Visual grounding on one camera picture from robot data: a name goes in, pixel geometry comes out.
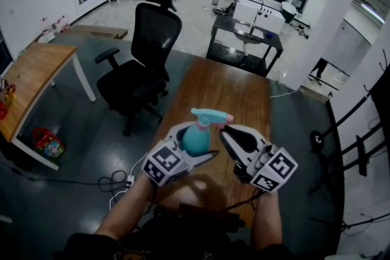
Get black floor cable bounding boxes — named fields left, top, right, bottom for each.
left=0, top=161, right=135, bottom=193

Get wooden white-legged table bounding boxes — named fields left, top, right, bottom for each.
left=0, top=41, right=98, bottom=171

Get teal spray bottle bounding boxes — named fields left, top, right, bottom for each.
left=182, top=123, right=211, bottom=158

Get teal pink spray bottle head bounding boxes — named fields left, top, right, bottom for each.
left=190, top=107, right=235, bottom=132

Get black sink table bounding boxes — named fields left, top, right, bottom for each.
left=205, top=15, right=284, bottom=77

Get white floor cable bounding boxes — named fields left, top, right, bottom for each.
left=269, top=91, right=296, bottom=99

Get person's right forearm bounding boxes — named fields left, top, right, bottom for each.
left=251, top=190, right=283, bottom=250

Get pile of colourful small toys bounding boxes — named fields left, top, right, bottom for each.
left=2, top=83, right=18, bottom=106

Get black wheeled display stand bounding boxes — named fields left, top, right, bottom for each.
left=307, top=50, right=390, bottom=231

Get white power cord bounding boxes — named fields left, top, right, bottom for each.
left=108, top=152, right=147, bottom=211

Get flat wooden planks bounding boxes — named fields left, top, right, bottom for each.
left=63, top=24, right=129, bottom=40

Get white box appliance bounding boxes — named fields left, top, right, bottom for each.
left=233, top=0, right=286, bottom=33

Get person's left forearm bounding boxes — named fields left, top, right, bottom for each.
left=96, top=175, right=154, bottom=241

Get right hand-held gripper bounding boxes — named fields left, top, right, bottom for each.
left=219, top=124, right=299, bottom=194

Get person's black shirt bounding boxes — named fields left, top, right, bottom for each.
left=53, top=219, right=298, bottom=260

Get red toy box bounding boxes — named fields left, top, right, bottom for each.
left=32, top=127, right=66, bottom=160

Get white sink basin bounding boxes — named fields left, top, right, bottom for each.
left=233, top=21, right=265, bottom=55

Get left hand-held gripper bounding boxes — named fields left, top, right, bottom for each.
left=141, top=122, right=220, bottom=186

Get black tub white rim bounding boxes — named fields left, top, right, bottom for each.
left=280, top=1, right=298, bottom=24

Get black mesh office chair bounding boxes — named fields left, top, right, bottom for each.
left=94, top=0, right=183, bottom=137

